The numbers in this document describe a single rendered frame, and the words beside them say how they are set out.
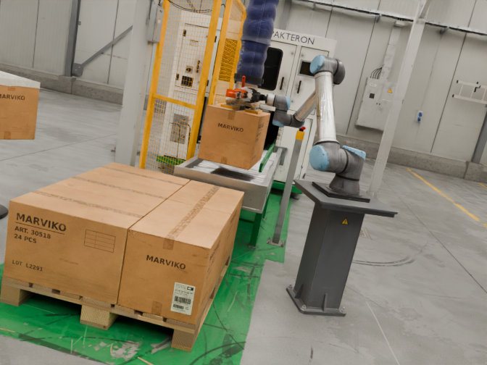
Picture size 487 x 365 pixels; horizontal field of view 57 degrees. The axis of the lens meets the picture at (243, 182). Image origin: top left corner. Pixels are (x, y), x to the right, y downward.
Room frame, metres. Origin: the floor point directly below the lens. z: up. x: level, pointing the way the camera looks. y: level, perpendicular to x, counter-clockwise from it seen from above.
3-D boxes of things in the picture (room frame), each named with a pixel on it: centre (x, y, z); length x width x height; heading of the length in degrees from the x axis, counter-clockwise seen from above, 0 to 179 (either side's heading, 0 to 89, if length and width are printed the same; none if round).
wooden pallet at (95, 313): (2.56, 0.53, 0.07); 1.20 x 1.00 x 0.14; 175
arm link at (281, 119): (3.29, -0.17, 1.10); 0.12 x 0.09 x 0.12; 116
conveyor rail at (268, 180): (4.33, -0.26, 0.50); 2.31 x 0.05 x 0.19; 175
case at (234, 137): (3.55, 0.13, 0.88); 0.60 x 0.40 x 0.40; 172
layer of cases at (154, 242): (2.56, 0.53, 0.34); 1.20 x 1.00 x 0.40; 175
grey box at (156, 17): (4.02, 1.01, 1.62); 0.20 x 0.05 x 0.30; 175
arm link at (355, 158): (2.73, -0.61, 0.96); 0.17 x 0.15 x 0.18; 116
